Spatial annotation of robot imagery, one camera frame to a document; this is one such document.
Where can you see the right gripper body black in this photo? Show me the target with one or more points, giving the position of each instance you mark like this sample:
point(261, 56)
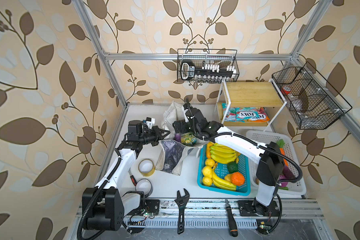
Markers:
point(185, 127)

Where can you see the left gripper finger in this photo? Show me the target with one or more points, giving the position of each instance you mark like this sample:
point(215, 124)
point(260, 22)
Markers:
point(163, 140)
point(159, 131)

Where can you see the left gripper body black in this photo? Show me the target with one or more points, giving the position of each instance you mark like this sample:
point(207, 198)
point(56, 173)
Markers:
point(150, 137)

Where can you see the green snack bag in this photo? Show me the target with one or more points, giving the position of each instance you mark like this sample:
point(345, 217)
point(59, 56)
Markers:
point(188, 139)

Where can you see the white canvas tote bag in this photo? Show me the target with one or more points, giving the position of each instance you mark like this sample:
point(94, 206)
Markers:
point(176, 147)

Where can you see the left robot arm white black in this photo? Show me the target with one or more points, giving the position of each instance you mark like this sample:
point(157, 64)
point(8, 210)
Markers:
point(103, 206)

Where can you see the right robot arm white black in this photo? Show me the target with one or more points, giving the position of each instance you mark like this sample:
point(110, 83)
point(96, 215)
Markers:
point(270, 161)

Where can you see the Fox's candy bag left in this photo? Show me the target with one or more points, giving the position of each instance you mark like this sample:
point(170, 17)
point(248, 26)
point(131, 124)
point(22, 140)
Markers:
point(234, 114)

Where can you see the fox's candy bag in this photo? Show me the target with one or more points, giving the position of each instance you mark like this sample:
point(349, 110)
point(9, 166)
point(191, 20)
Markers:
point(257, 115)
point(234, 114)

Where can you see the Fox's candy bag right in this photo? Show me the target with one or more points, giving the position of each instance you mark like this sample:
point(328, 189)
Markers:
point(257, 115)

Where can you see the orange mango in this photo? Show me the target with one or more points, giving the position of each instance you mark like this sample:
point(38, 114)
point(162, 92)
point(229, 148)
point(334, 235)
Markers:
point(208, 151)

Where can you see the yellow tape roll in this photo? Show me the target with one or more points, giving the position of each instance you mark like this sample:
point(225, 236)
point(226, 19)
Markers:
point(146, 167)

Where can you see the upper banana bunch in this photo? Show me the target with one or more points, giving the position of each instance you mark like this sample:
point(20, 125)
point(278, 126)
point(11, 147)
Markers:
point(224, 155)

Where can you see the banana bunch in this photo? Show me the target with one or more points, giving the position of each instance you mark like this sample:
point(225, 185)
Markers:
point(222, 184)
point(224, 155)

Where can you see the black socket wrench set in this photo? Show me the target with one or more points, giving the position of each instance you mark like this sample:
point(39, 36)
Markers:
point(187, 71)

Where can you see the white wooden two-tier shelf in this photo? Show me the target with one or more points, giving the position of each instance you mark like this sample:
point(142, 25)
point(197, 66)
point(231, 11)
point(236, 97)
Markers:
point(250, 94)

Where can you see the black tape roll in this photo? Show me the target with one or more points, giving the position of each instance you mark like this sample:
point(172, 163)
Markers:
point(145, 186)

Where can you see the green avocado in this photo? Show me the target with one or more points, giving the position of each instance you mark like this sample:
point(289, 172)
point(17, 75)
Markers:
point(232, 167)

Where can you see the yellow lemon bottom left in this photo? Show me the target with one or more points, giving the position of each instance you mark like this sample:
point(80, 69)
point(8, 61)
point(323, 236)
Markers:
point(207, 181)

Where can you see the black adjustable wrench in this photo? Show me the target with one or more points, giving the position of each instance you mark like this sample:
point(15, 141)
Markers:
point(181, 202)

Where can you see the white plastic basket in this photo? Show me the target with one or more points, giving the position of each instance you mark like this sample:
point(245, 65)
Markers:
point(298, 188)

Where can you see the lower banana bunch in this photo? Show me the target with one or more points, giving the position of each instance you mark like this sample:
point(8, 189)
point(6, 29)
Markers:
point(222, 184)

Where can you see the orange fruit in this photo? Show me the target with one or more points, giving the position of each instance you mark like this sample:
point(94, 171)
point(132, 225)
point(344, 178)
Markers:
point(237, 179)

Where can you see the orange carrot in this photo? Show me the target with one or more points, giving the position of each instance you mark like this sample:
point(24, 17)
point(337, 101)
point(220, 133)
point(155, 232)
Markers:
point(281, 144)

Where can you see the plastic bottle red cap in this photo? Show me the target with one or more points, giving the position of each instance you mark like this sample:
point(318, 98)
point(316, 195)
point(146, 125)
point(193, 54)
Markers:
point(294, 102)

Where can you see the black orange screwdriver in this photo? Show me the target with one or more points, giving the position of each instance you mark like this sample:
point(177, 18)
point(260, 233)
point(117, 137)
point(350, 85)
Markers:
point(231, 221)

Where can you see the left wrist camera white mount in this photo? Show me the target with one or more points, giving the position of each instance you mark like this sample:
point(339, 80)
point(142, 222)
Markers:
point(150, 122)

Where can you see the small red handled ratchet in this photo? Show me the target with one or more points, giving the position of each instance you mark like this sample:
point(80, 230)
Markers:
point(133, 179)

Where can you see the black wire basket centre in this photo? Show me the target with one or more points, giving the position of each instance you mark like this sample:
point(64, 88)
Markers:
point(222, 57)

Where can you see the black wire basket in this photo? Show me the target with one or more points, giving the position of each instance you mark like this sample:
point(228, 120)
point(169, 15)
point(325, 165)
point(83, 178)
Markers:
point(222, 57)
point(323, 104)

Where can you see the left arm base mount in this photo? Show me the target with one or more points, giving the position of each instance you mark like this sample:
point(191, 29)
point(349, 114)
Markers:
point(136, 220)

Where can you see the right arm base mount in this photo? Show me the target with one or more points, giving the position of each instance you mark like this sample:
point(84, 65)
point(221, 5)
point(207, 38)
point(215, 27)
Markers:
point(273, 214)

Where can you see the black wire basket right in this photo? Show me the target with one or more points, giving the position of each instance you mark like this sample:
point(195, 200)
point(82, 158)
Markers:
point(323, 104)

